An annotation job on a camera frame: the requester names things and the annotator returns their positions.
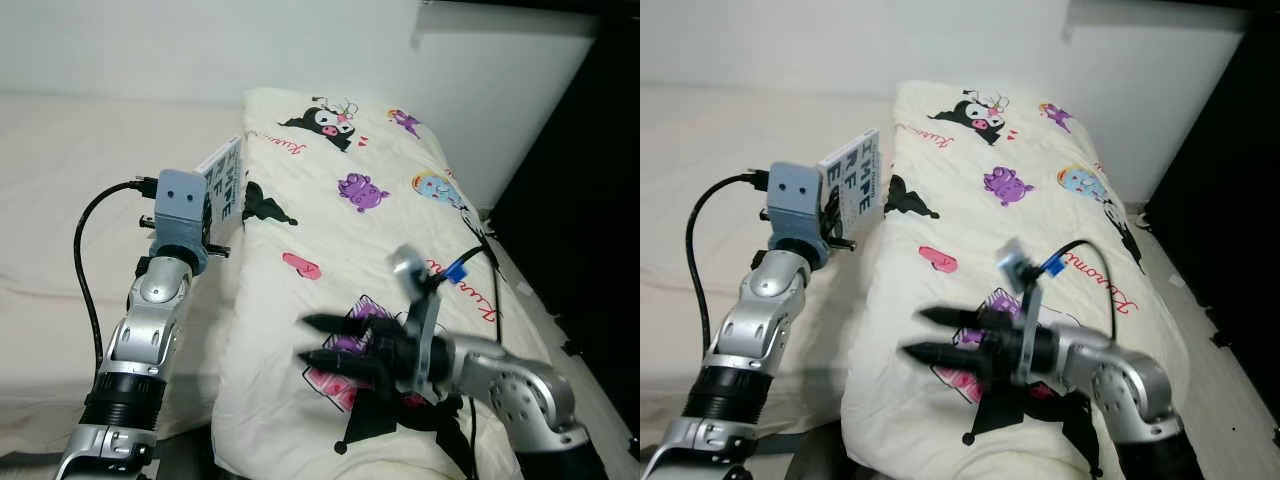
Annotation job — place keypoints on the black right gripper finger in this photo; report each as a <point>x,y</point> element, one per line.
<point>960,319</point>
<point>350,325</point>
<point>345,363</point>
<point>950,358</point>

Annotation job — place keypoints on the white book with blue letters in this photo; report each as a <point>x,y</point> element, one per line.
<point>860,180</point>
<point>225,190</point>

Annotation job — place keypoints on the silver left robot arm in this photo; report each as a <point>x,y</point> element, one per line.
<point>150,320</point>
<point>760,310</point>

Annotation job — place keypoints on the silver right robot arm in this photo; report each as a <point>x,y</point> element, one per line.
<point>1110,375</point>
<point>500,380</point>

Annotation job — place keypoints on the cream cartoon print blanket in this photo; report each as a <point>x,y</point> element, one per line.
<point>330,230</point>
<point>960,200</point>

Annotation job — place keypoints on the mattress with cream sheet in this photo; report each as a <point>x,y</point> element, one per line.
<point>60,170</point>
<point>700,170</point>

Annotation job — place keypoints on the white window sill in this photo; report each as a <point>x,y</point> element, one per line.
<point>500,20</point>
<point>1150,18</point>

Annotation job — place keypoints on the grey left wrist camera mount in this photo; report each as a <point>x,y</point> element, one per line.
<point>182,200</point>
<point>797,195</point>

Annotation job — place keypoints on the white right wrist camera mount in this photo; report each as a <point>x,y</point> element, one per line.
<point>1012,258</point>
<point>405,265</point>

